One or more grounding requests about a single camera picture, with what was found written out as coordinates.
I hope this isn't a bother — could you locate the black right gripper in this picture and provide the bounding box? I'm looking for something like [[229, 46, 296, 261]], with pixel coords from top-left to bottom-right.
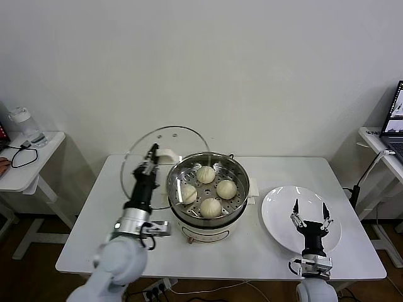
[[290, 198, 334, 257]]

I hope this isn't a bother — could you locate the white power strip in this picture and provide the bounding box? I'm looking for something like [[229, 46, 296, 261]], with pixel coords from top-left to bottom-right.
[[143, 278, 179, 299]]

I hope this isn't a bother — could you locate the white round plate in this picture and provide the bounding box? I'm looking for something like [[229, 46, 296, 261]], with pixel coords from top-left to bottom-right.
[[261, 185, 343, 255]]

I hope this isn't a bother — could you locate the stainless steel steamer basket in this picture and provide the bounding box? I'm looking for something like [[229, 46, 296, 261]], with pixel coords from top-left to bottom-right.
[[166, 152, 251, 226]]

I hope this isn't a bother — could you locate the clear water bottle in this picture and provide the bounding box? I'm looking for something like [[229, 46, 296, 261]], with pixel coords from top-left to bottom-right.
[[8, 106, 48, 148]]

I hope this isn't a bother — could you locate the white laptop charging cable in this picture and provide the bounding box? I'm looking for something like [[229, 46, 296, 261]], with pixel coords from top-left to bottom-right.
[[358, 150, 396, 187]]

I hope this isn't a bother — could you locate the glass lid white handle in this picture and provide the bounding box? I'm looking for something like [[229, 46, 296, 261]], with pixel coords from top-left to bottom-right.
[[120, 125, 211, 210]]

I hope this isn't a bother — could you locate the black laptop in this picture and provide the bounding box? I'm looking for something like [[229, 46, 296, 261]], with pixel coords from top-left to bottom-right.
[[0, 124, 10, 150]]

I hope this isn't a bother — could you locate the black looped cable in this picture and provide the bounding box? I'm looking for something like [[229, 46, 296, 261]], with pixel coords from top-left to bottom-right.
[[11, 141, 38, 169]]

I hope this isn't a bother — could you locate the white steamed baozi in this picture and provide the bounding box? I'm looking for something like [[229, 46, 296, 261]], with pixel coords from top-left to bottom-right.
[[216, 179, 238, 200], [200, 198, 223, 218], [196, 165, 217, 184], [178, 184, 198, 204]]

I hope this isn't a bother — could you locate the grey laptop showing images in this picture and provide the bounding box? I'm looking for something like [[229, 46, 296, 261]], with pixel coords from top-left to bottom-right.
[[379, 80, 403, 158]]

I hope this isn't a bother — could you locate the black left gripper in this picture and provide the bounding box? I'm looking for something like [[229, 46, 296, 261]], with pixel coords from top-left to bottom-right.
[[124, 143, 160, 212]]

